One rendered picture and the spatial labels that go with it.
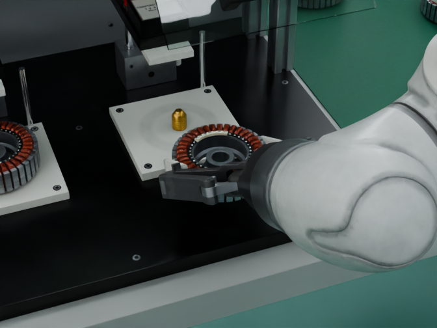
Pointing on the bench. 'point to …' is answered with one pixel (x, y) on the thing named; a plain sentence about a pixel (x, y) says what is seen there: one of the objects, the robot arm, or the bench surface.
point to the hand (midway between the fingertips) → (221, 161)
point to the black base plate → (14, 259)
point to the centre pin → (179, 120)
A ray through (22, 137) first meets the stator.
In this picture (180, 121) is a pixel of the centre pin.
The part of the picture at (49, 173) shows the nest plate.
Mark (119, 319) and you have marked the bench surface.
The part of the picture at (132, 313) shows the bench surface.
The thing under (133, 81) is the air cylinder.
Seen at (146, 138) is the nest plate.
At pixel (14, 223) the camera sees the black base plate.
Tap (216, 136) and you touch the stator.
